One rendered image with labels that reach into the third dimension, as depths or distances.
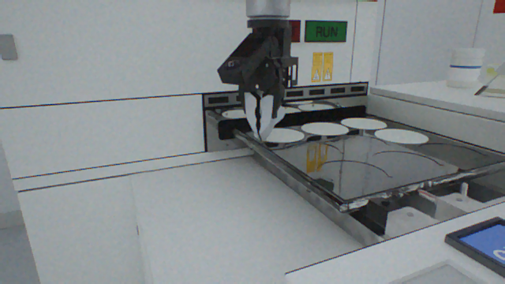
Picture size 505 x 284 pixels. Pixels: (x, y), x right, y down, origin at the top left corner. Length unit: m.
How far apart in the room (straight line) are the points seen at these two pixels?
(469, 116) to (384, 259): 0.56
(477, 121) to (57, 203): 0.82
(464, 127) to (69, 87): 0.75
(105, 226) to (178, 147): 0.23
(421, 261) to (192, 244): 0.32
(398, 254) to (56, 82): 0.60
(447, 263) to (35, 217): 0.69
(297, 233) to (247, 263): 0.10
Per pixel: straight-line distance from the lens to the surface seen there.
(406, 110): 0.84
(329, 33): 0.83
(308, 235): 0.49
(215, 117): 0.70
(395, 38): 3.14
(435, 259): 0.24
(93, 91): 0.67
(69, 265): 0.81
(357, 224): 0.48
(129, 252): 0.81
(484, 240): 0.27
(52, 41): 0.67
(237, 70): 0.50
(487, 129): 0.74
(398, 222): 0.38
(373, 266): 0.22
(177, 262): 0.45
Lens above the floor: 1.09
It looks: 19 degrees down
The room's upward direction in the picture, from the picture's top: straight up
